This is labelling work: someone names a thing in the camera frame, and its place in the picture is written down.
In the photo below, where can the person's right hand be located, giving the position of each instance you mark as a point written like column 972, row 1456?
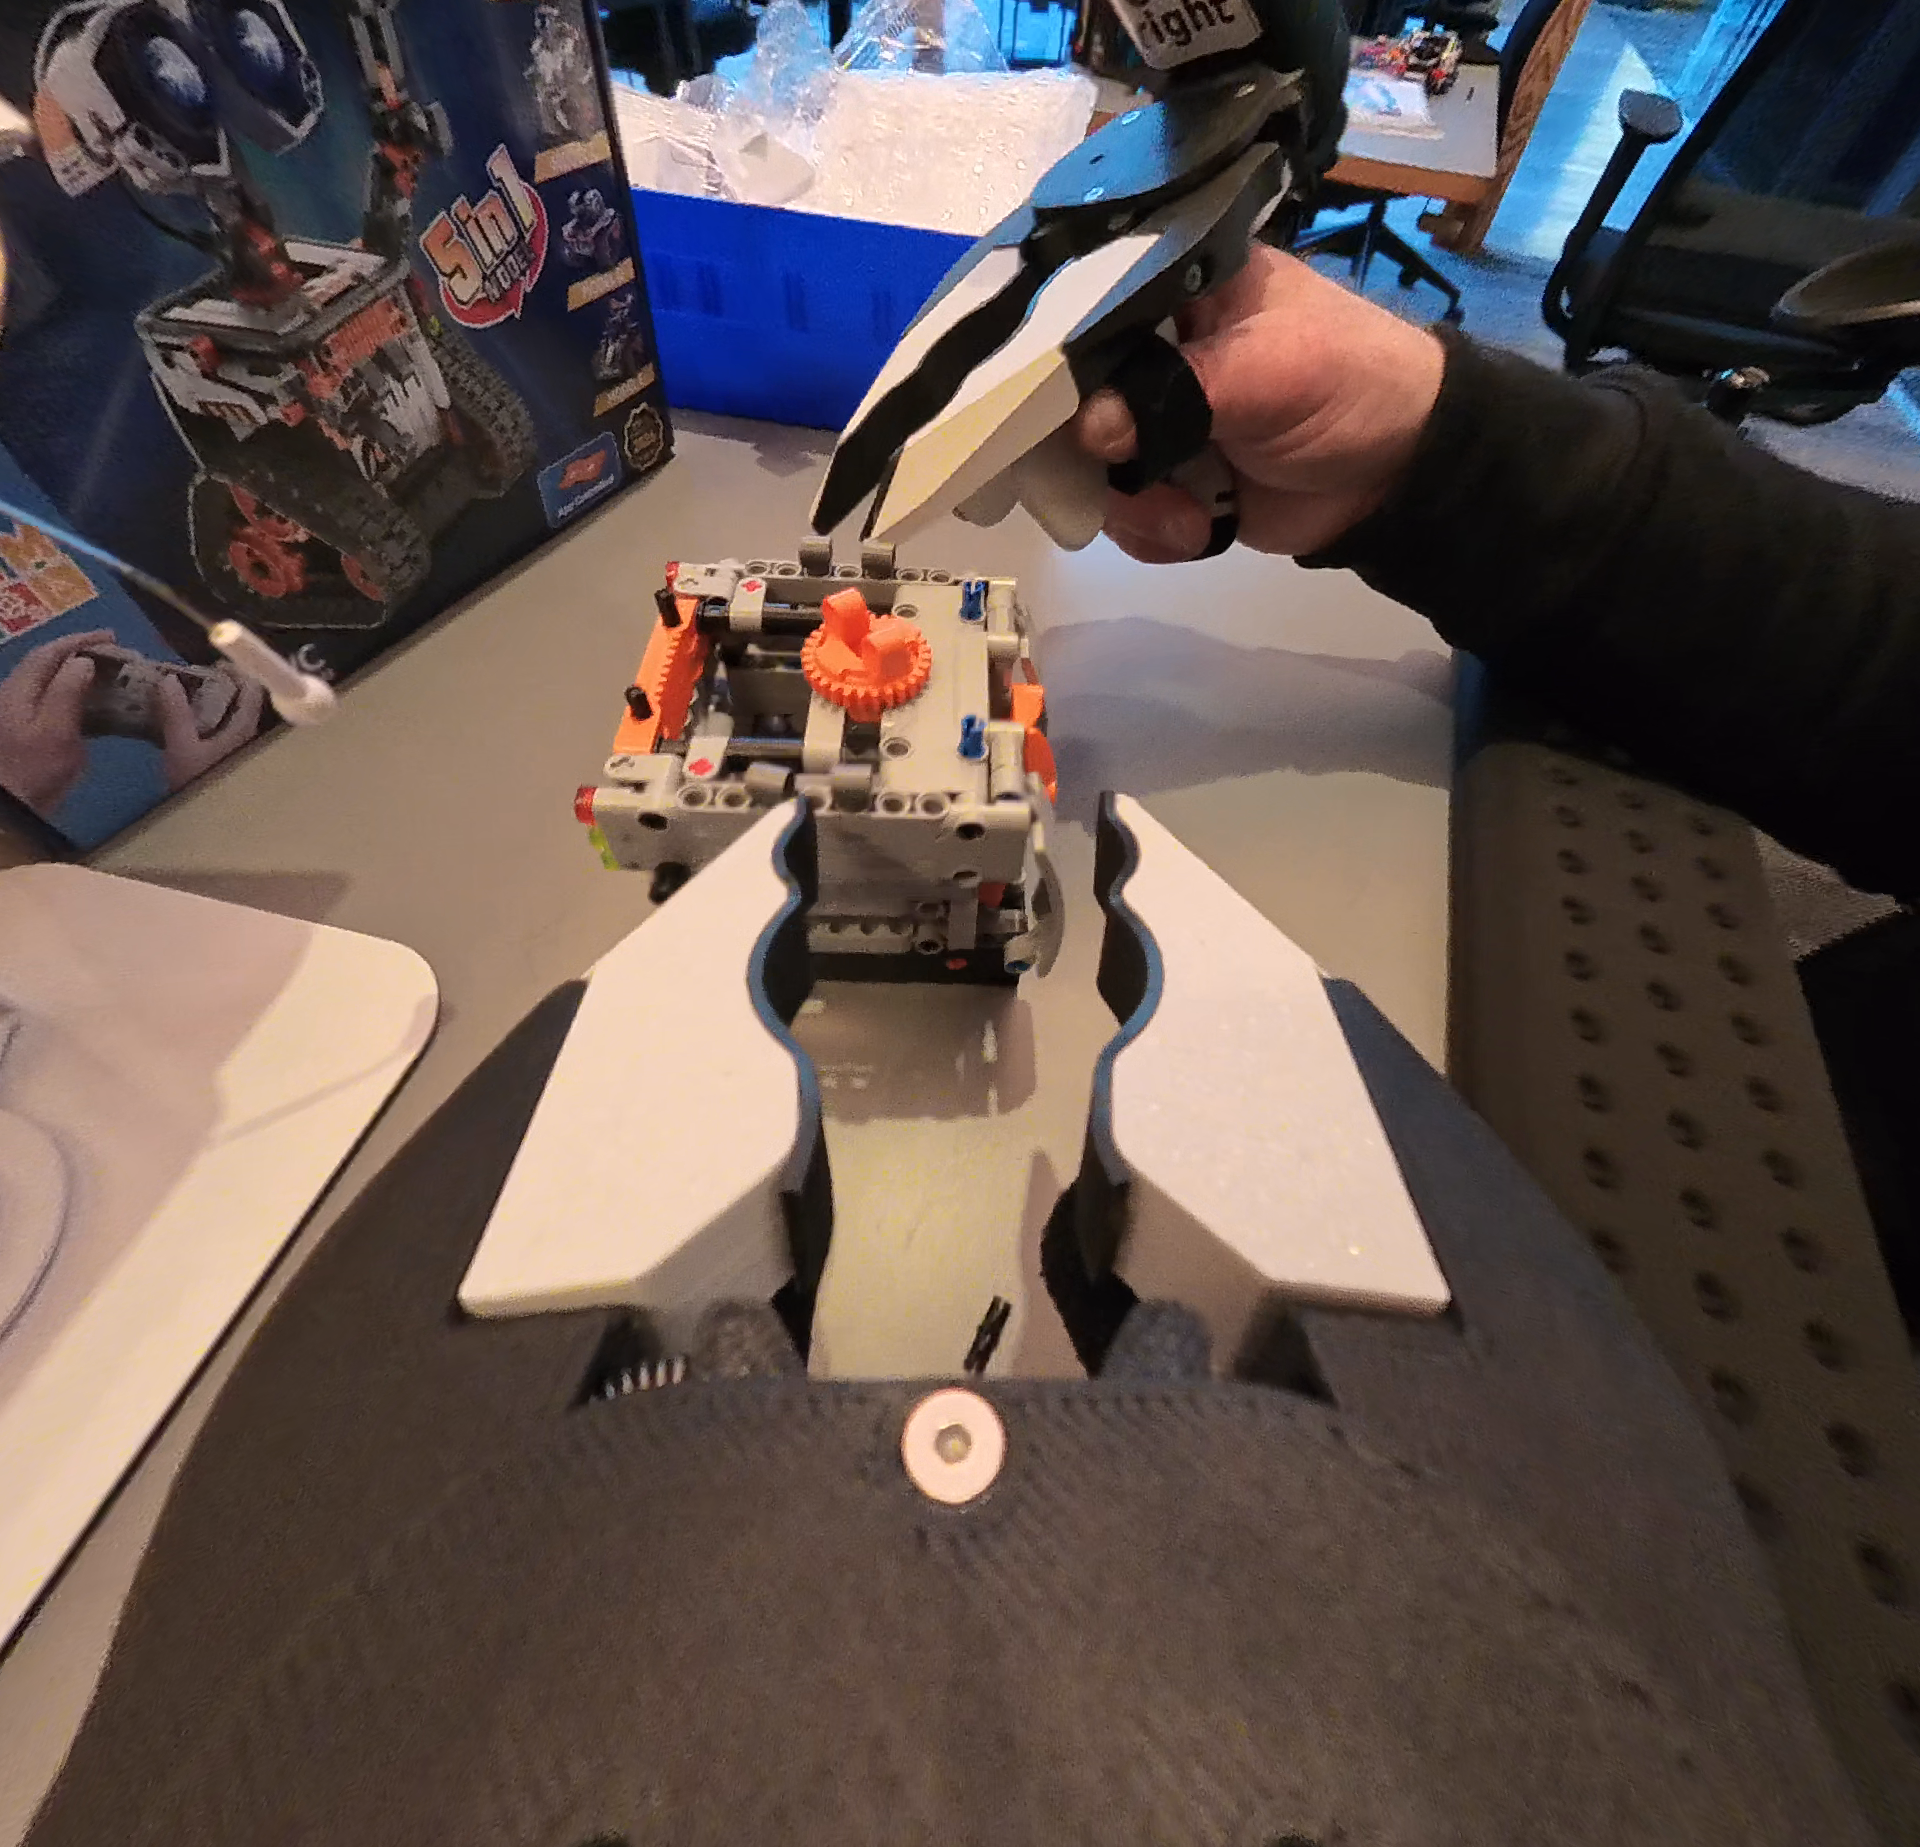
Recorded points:
column 1320, row 408

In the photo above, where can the wooden office desk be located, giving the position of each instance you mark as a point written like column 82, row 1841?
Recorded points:
column 1561, row 78

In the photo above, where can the small black pin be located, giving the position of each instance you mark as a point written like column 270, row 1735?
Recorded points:
column 986, row 1334

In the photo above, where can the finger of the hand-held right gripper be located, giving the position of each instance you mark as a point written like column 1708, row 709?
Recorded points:
column 907, row 364
column 991, row 408

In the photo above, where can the dark perforated pad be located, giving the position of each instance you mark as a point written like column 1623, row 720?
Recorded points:
column 1680, row 1129

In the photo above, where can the blue robot kit box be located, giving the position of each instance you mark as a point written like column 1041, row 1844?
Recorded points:
column 300, row 303

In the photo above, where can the black office chair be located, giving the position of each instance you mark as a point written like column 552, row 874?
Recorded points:
column 1801, row 153

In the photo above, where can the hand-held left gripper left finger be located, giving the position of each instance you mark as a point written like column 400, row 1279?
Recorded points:
column 646, row 1129

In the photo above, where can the grey orange toy block model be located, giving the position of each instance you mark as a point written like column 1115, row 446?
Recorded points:
column 901, row 767

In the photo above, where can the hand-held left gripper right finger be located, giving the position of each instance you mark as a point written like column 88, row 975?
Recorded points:
column 1275, row 1129

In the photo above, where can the person's right forearm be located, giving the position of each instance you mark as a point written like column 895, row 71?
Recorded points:
column 1650, row 604

